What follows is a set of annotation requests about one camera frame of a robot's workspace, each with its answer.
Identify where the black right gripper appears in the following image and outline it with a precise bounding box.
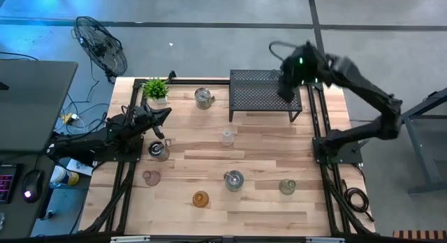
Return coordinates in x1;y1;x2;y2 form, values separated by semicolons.
278;42;331;103

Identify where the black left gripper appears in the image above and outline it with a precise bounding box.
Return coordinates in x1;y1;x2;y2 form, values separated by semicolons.
131;105;173;140

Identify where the pink glass candle holder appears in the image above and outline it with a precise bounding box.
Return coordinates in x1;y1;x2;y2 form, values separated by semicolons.
142;169;162;187

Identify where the clear glass candle holder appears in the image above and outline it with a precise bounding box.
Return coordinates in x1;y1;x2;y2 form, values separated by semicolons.
219;128;235;147

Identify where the amber glass candle holder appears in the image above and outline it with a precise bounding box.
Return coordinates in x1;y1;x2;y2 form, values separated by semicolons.
192;190;210;209

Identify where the green glass candle holder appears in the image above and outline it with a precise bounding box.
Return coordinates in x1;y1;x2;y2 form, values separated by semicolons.
278;178;298;196

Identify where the black perforated metal shelf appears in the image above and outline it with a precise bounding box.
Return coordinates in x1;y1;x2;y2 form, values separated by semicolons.
228;68;304;124

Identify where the green plant in white pot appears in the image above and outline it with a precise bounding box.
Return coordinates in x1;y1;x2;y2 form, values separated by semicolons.
141;77;171;106

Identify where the yellow and white power strip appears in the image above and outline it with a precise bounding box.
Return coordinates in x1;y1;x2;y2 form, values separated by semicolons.
61;112;80;127

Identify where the white paper sheet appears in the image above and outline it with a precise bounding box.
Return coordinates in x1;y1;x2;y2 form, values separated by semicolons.
65;158;94;177

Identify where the black floor fan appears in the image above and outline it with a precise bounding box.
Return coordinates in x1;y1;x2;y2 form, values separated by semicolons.
72;15;129;84

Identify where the white and yellow canister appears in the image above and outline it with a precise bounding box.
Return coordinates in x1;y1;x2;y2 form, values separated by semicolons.
50;165;80;188

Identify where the grey desk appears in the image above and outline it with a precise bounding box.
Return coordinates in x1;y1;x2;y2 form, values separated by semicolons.
0;59;78;153

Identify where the black computer mouse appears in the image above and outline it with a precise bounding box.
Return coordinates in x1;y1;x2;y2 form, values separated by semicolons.
21;169;45;204

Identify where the black backlit keyboard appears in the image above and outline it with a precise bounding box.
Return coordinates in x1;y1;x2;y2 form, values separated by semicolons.
0;163;20;205

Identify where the dark side desk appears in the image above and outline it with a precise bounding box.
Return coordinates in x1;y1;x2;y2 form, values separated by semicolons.
0;152;55;239

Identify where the striped wooden object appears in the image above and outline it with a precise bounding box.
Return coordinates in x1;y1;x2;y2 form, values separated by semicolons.
393;230;447;240

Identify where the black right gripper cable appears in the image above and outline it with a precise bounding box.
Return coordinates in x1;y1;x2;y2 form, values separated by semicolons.
268;40;301;62

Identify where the coiled black cable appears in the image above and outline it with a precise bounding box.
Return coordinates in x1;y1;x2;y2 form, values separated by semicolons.
342;178;375;223

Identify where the grey metal table frame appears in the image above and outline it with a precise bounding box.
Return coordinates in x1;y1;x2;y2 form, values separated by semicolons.
401;87;447;195

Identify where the black floor cable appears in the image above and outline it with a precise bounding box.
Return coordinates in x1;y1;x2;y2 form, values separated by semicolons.
0;50;39;61

